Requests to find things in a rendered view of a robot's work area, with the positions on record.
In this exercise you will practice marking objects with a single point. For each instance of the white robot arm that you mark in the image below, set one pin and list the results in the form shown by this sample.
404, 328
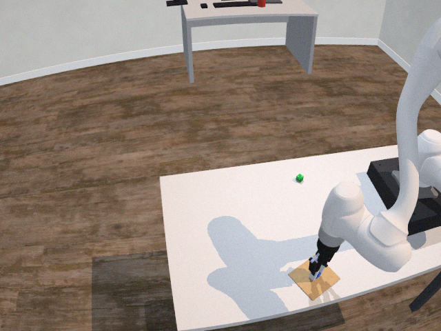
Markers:
382, 239

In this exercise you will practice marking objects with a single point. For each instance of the tan flat mat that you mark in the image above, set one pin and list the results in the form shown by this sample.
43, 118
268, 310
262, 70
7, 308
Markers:
313, 289

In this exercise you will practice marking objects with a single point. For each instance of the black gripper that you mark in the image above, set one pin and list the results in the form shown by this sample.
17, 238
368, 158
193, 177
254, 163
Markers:
319, 262

